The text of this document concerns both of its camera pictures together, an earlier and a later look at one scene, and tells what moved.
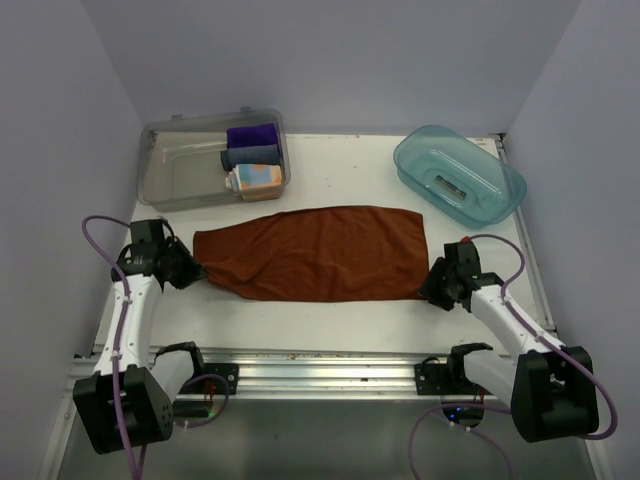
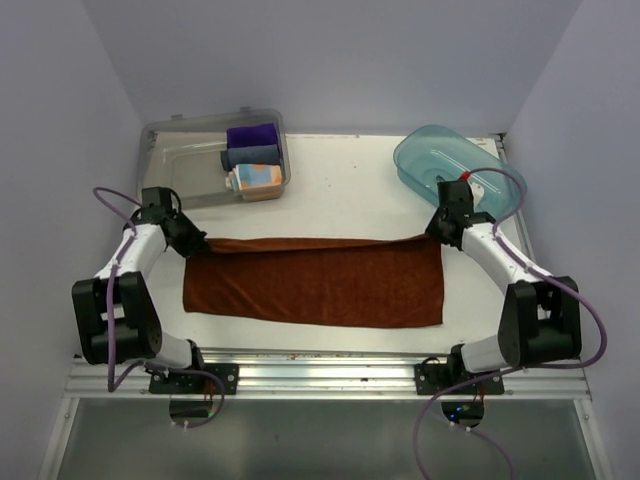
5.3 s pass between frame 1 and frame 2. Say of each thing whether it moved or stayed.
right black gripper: moved
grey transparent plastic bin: stayed
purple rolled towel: stayed
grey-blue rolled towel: stayed
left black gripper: moved
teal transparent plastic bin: stayed
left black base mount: stayed
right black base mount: stayed
